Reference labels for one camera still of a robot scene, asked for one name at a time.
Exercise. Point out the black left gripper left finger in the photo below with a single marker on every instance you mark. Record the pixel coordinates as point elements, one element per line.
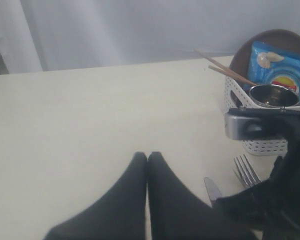
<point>118,215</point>

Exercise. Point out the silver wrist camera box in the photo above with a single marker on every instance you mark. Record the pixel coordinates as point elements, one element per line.
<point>262,123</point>

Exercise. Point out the stainless steel knife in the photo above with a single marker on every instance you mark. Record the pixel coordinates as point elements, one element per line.
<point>212,190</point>

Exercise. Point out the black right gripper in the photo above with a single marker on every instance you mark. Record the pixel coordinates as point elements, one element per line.
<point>272,206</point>

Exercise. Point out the brown round plate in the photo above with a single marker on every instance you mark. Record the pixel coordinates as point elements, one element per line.
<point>278,38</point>

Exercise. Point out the stainless steel fork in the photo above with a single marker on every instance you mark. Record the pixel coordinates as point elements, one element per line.
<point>245,172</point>

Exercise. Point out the stainless steel cup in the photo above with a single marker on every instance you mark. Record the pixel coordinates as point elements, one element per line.
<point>273,96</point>

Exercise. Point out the wooden chopstick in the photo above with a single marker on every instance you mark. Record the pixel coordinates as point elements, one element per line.
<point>239,79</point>
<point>218,64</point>

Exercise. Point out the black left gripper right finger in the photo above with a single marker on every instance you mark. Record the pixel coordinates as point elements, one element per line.
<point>177,214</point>

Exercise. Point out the white perforated plastic basket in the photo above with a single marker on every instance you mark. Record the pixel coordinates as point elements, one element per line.
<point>236,97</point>

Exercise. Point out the blue chips bag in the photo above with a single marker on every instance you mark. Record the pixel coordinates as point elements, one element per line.
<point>272,65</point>

